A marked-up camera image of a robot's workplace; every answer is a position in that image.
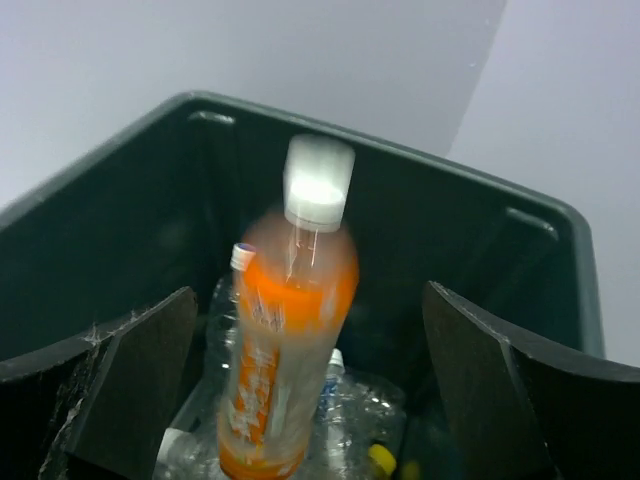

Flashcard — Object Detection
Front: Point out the clear crushed bottle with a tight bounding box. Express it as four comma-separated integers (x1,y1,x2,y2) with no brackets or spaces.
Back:
152,428,227,479

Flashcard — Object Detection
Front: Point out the dark green plastic bin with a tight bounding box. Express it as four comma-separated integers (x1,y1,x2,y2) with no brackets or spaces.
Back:
1,92,604,479

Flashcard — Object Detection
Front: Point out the small bottle yellow cap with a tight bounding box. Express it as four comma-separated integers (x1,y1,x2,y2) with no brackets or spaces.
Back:
368,443,397,479

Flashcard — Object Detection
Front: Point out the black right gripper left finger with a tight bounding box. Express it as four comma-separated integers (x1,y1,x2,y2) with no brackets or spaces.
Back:
1,287,198,479

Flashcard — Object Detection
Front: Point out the clear bottle orange blue label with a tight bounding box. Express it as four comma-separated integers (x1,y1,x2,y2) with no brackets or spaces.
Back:
203,242,255,395

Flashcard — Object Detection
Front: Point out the orange liquid bottle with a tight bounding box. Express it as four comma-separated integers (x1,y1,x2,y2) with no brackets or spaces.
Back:
217,134,359,479

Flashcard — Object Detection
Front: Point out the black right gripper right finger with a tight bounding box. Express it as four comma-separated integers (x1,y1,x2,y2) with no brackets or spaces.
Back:
423,282,639,479

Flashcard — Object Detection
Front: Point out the crushed bottle blue label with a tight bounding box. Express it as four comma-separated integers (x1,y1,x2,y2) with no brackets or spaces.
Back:
300,349,406,479

